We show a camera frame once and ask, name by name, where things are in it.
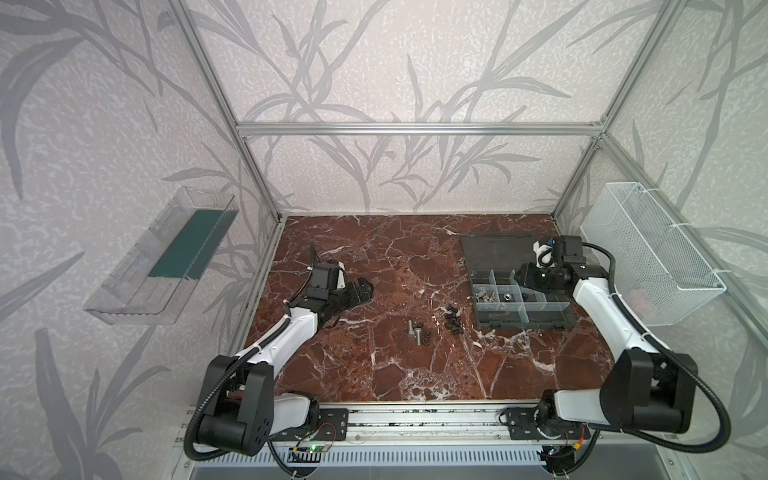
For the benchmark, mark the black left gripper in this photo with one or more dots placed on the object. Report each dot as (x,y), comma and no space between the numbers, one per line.
(355,299)

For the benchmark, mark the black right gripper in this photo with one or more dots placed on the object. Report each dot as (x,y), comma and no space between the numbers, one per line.
(525,277)

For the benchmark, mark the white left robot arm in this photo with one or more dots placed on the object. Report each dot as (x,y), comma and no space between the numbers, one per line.
(237,410)

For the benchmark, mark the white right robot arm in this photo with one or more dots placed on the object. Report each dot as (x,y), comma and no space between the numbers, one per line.
(650,390)

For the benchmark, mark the pile of screws and nuts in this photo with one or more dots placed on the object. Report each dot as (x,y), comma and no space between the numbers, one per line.
(420,333)

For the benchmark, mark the pink object in basket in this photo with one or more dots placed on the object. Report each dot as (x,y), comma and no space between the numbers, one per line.
(639,301)

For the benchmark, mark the clear plastic organizer box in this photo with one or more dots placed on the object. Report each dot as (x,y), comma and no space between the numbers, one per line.
(492,260)

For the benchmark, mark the silver wing nut in box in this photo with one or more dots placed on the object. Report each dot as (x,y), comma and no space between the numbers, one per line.
(483,295)

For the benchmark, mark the black socket screw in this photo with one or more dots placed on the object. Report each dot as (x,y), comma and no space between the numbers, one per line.
(453,322)

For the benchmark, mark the aluminium rear crossbar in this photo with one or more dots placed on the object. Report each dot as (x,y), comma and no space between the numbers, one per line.
(248,129)

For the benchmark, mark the white wire mesh basket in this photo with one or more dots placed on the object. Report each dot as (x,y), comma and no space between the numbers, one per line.
(651,252)

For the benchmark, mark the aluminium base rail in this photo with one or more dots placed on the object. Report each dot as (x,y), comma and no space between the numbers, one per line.
(470,422)

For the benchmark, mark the clear wall shelf green bottom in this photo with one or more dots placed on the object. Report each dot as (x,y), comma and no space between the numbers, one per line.
(153,283)

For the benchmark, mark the aluminium frame post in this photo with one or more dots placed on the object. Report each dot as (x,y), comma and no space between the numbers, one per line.
(662,25)

